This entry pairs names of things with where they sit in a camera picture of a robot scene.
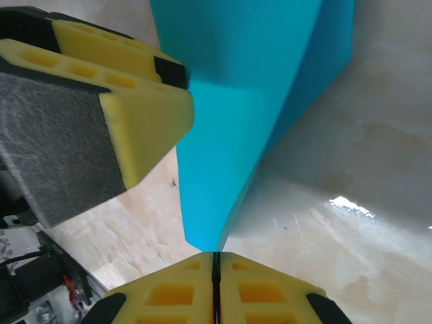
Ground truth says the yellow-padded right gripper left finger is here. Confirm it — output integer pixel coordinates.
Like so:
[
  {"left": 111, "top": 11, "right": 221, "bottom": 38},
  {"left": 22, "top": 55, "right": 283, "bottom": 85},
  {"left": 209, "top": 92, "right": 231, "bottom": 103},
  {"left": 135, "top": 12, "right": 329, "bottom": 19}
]
[{"left": 83, "top": 252, "right": 215, "bottom": 324}]

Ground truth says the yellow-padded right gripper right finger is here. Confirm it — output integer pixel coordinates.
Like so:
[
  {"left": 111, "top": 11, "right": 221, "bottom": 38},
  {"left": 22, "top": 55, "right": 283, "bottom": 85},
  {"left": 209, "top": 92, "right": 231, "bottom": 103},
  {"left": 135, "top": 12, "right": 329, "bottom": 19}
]
[{"left": 215, "top": 251, "right": 352, "bottom": 324}]

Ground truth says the teal square paper sheet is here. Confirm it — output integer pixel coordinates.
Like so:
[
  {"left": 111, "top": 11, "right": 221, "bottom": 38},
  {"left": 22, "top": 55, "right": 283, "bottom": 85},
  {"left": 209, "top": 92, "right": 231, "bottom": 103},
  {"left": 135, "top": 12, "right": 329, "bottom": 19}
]
[{"left": 149, "top": 0, "right": 356, "bottom": 252}]

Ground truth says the thin red wire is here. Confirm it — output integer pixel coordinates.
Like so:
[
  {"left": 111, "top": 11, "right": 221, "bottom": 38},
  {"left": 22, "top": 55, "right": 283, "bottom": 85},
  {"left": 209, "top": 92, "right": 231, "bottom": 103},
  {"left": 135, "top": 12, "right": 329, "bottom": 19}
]
[{"left": 63, "top": 273, "right": 84, "bottom": 307}]

